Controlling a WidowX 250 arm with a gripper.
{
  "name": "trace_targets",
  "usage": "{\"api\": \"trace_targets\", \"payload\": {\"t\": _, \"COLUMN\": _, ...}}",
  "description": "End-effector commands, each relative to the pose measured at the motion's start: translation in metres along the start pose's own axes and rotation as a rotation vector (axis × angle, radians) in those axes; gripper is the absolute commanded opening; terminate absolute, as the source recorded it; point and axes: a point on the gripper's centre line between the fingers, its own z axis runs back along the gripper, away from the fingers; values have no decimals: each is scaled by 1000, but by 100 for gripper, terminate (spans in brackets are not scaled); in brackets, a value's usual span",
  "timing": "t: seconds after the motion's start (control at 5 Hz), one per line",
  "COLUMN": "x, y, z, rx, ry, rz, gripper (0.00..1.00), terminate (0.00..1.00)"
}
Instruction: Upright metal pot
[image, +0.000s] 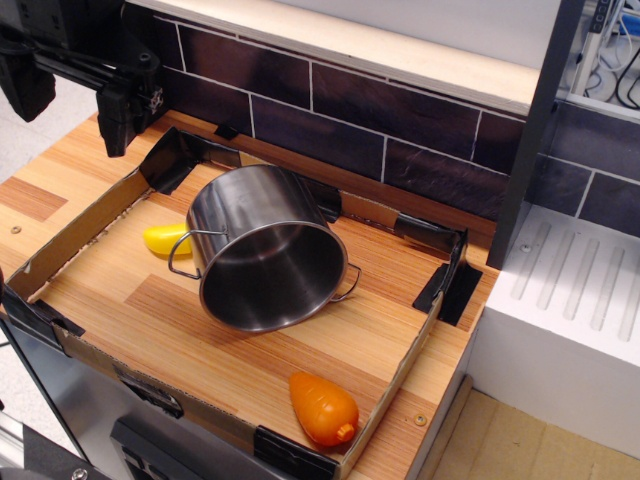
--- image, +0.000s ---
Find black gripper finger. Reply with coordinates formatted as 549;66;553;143
1;53;56;122
96;85;150;158

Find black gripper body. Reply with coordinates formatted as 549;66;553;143
1;1;163;115

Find metal pot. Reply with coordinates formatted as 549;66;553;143
176;165;362;333

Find cardboard fence with black tape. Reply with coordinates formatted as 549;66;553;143
1;124;495;479

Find yellow plastic banana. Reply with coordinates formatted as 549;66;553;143
142;223;187;259

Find orange plastic carrot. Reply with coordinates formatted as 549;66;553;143
289;372;359;447

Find white dish drainer sink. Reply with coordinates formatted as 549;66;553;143
487;206;639;365

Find grey shelf post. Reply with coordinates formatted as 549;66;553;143
487;1;584;270

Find black cables in background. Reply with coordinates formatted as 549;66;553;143
582;0;640;109

